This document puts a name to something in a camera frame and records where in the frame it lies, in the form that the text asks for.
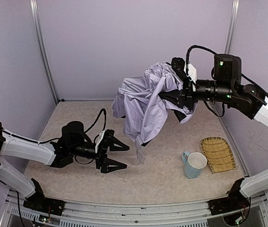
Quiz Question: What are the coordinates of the light blue ceramic mug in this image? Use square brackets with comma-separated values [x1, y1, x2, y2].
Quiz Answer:
[182, 151, 207, 179]

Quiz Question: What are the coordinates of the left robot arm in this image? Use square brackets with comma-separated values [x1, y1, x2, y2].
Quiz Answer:
[0, 121, 130, 216]

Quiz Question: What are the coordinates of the lavender folding umbrella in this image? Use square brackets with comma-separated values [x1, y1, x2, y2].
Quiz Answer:
[112, 63, 195, 163]

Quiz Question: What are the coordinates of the left aluminium frame post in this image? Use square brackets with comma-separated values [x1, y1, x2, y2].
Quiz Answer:
[29, 0, 60, 105]

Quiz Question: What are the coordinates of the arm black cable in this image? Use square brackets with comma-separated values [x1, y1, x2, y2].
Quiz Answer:
[0, 108, 107, 227]
[185, 44, 226, 118]

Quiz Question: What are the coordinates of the aluminium frame post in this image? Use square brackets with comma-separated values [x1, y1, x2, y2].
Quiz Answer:
[29, 0, 60, 105]
[224, 0, 240, 54]

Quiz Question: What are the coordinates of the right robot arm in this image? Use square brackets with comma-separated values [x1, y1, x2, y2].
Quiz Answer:
[160, 54, 268, 215]

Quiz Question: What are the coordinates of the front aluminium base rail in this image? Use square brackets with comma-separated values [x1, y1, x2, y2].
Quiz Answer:
[0, 186, 268, 227]

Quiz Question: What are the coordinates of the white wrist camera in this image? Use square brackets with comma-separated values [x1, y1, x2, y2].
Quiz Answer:
[95, 130, 105, 154]
[184, 62, 197, 83]

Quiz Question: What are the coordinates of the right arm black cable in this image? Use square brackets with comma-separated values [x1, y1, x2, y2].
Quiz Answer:
[185, 44, 226, 118]

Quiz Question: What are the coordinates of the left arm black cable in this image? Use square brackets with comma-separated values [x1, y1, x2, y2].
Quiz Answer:
[0, 108, 107, 227]

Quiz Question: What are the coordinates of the right aluminium frame post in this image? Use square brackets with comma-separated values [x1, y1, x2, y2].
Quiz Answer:
[224, 0, 240, 54]

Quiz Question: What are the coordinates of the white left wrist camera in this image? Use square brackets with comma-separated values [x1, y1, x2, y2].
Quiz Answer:
[95, 130, 105, 154]

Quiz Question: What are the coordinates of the woven bamboo tray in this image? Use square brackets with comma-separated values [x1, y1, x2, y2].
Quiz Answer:
[200, 137, 236, 173]

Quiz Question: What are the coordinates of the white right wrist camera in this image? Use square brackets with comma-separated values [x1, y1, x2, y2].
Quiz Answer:
[184, 62, 197, 83]

